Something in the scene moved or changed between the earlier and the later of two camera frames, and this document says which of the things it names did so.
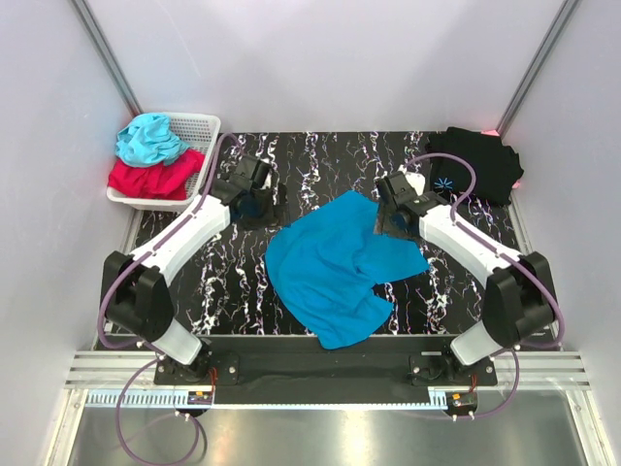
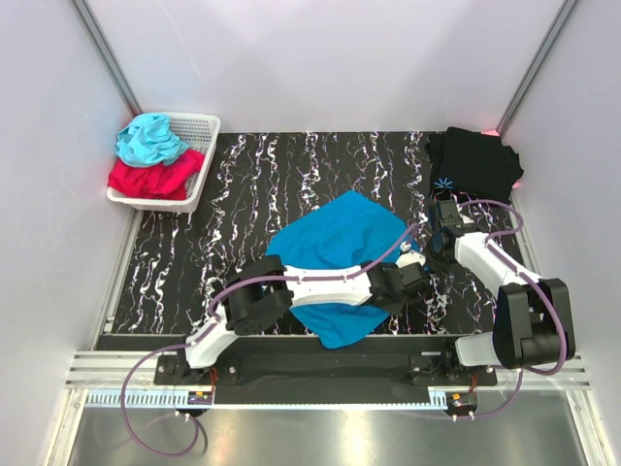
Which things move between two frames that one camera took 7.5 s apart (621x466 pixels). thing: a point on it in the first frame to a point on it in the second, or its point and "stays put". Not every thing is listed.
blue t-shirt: x=328 y=263 stays put
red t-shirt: x=161 y=182 stays put
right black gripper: x=382 y=224 to x=432 y=239
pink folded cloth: x=494 y=132 stays put
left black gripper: x=277 y=216 to x=395 y=308
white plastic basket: x=201 y=133 stays put
